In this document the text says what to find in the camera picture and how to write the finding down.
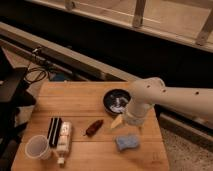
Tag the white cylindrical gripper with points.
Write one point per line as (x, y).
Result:
(135, 114)

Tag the dark red pepper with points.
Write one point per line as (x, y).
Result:
(93, 128)

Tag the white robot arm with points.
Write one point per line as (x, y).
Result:
(145, 93)

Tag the black bowl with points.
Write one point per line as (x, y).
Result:
(115, 101)

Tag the white plastic bottle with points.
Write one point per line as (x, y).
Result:
(63, 145)

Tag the black white striped eraser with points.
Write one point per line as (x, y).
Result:
(53, 131)

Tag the translucent plastic cup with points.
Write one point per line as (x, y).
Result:
(38, 147)

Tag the black chair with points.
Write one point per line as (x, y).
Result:
(13, 95)

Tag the wooden railing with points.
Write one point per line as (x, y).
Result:
(187, 22)

